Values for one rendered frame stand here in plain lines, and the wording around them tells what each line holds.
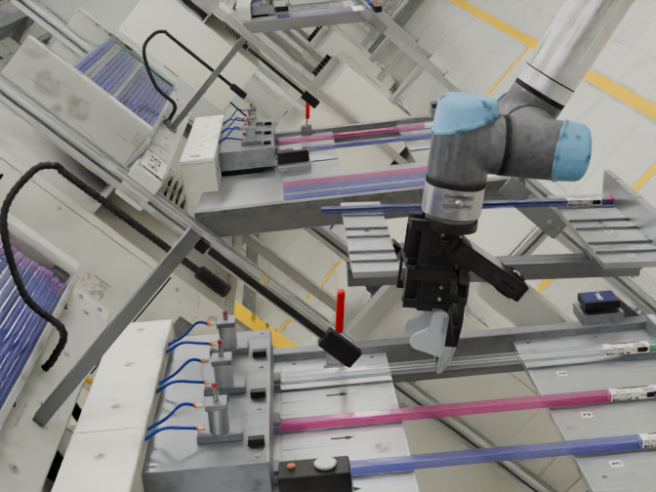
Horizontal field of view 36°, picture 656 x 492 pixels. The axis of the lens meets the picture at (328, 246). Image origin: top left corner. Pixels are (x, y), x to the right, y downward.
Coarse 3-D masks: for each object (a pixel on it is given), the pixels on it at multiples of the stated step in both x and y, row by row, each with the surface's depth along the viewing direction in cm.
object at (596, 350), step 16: (512, 352) 133; (528, 352) 133; (544, 352) 132; (560, 352) 132; (576, 352) 132; (592, 352) 132; (336, 368) 132; (352, 368) 132; (368, 368) 132; (384, 368) 131; (400, 368) 132; (416, 368) 132; (432, 368) 132; (448, 368) 132
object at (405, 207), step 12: (384, 204) 172; (396, 204) 172; (408, 204) 172; (420, 204) 172; (492, 204) 172; (504, 204) 172; (516, 204) 172; (528, 204) 172; (540, 204) 172; (552, 204) 172; (564, 204) 172; (612, 204) 173
